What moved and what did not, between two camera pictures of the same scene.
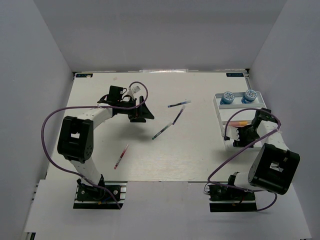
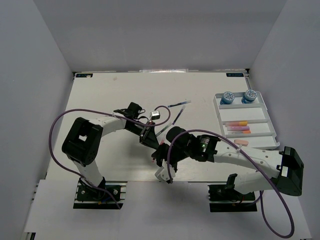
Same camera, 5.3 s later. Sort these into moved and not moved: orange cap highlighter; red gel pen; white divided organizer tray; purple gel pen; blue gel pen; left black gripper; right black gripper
Moved: right black gripper; red gel pen; left black gripper
Not moved: white divided organizer tray; purple gel pen; blue gel pen; orange cap highlighter
